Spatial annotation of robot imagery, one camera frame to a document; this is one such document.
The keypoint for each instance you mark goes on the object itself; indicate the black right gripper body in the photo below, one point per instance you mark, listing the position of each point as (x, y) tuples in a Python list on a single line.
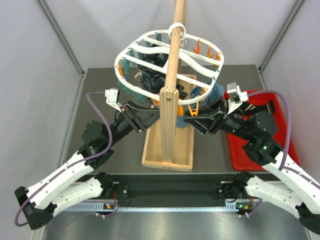
[(222, 123)]

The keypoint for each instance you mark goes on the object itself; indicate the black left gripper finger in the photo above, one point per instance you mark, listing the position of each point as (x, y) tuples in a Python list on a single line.
[(144, 120), (141, 111)]

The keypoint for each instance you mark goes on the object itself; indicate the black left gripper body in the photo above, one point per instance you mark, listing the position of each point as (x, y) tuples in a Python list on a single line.
[(129, 114)]

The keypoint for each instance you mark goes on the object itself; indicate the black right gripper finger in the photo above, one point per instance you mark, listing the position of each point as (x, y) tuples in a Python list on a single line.
[(213, 109), (201, 124)]

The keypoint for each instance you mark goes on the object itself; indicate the blue ribbed sock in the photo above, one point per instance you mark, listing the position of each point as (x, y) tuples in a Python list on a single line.
[(217, 92)]

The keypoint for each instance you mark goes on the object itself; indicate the white round clip hanger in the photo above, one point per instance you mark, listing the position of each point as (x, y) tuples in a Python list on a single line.
[(158, 41)]

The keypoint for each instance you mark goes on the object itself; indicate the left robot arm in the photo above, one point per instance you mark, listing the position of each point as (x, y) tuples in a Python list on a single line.
[(41, 202)]

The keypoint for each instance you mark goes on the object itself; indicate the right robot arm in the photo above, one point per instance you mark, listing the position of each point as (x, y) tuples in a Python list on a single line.
[(302, 199)]

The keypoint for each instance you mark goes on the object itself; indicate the wooden hanger stand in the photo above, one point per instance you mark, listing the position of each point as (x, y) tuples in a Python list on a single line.
[(166, 146)]

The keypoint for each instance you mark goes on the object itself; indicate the black sock in tray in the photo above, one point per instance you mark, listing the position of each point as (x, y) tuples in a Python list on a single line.
[(248, 109)]

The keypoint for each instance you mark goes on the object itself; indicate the black patterned sock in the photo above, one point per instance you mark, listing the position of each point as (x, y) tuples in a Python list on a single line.
[(153, 81)]

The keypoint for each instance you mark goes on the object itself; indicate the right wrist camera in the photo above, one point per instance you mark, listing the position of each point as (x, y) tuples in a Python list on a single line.
[(236, 97)]

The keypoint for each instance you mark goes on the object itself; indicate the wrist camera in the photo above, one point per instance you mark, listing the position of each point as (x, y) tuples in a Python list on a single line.
[(236, 97), (112, 98)]

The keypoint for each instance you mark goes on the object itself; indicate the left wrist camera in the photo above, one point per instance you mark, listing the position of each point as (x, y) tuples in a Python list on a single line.
[(112, 98)]

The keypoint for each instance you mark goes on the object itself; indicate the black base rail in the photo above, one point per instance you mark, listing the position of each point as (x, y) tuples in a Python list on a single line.
[(174, 190)]

